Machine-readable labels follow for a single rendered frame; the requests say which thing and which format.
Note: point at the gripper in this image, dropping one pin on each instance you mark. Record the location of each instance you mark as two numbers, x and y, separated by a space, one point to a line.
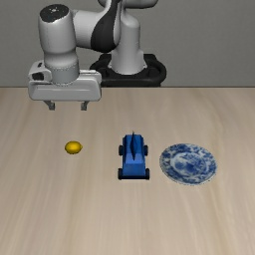
66 89

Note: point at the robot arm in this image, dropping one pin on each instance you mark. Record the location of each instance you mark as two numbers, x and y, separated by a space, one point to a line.
59 36

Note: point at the yellow lemon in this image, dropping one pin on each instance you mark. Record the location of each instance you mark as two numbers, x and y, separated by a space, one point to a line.
73 147

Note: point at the blue and white plate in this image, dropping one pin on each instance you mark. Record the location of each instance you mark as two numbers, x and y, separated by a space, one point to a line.
188 164

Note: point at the blue toy car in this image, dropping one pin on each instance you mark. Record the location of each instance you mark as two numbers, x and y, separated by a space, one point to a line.
133 158

